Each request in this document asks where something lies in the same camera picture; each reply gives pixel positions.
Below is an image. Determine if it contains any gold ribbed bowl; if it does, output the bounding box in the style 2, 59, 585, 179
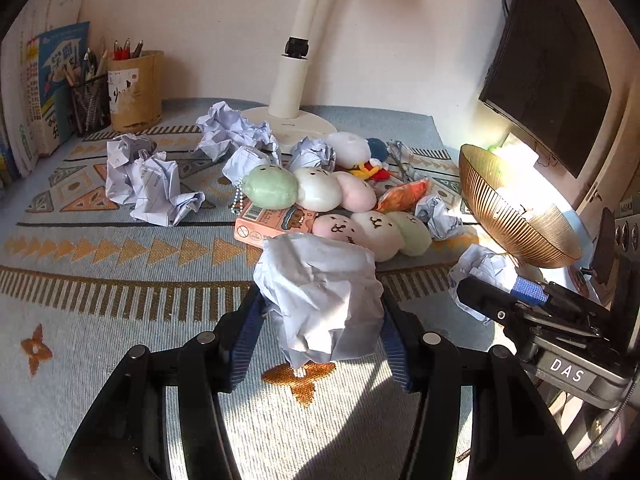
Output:
459, 144, 582, 269

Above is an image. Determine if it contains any triple dumpling plush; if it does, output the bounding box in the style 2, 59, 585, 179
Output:
241, 165, 376, 212
312, 210, 433, 262

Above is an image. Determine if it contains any white paper ball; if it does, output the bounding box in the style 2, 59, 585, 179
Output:
254, 234, 384, 368

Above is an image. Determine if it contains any orange card box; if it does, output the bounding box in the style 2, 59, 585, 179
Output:
233, 200, 317, 248

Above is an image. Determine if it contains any donald duck plush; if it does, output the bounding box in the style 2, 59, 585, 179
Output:
326, 131, 390, 182

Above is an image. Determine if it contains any patterned blue table mat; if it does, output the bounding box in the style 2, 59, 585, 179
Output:
0, 97, 501, 480

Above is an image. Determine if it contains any white workbook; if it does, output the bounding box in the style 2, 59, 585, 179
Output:
1, 0, 82, 178

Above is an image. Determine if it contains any large crumpled paper far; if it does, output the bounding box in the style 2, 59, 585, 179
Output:
195, 101, 280, 162

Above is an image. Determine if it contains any black monitor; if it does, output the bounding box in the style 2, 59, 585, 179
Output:
480, 0, 611, 177

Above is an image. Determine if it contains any small paper ball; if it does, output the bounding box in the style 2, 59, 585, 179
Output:
448, 244, 518, 325

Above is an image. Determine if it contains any orange snack plush bag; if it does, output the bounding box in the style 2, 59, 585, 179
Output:
375, 179, 431, 214

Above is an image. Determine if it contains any paper pile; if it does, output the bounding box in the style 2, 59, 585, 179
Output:
105, 133, 205, 226

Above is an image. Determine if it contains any blue cover book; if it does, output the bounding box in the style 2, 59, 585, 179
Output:
36, 22, 90, 157

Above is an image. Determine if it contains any yellow paper pen cup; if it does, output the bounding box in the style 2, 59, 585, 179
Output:
107, 50, 164, 133

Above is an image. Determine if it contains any black mesh pen holder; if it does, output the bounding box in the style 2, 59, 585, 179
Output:
70, 74, 111, 136

